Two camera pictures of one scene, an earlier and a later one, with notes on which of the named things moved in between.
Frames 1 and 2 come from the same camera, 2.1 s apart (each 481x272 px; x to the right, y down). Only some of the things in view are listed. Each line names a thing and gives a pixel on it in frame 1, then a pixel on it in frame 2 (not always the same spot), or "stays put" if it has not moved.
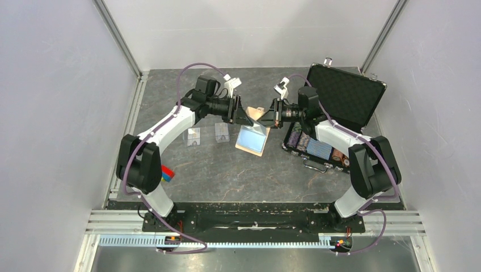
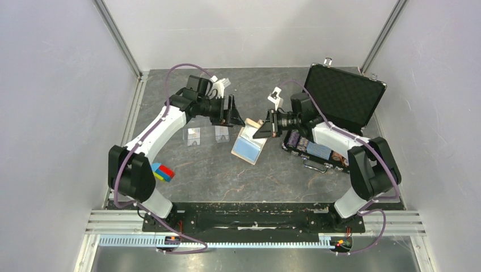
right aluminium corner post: [384, 33] stays put
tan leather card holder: [254, 113] -> [246, 148]
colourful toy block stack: [167, 174] stays put
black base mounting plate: [253, 221] stays put
